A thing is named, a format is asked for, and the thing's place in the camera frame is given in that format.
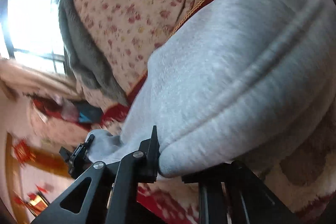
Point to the green fleece jacket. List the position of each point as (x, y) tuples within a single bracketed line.
[(84, 57)]

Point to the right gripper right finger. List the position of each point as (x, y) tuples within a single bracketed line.
[(232, 193)]

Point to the beige curtain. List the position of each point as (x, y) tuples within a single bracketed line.
[(31, 81)]

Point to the dark teal bag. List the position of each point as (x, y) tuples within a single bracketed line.
[(88, 113)]

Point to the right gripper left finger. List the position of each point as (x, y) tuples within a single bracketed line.
[(107, 193)]

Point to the light grey sweatpants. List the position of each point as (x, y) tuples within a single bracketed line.
[(245, 80)]

